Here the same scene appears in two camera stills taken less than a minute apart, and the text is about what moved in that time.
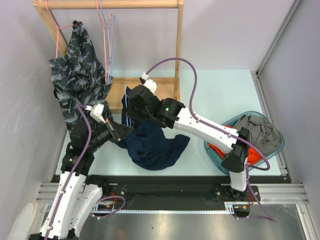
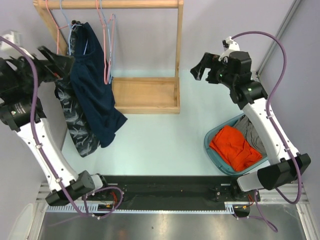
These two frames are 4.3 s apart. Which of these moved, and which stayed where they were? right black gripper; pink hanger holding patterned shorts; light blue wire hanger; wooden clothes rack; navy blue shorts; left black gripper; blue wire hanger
Moved: navy blue shorts; left black gripper; right black gripper; blue wire hanger
Stayed: wooden clothes rack; light blue wire hanger; pink hanger holding patterned shorts
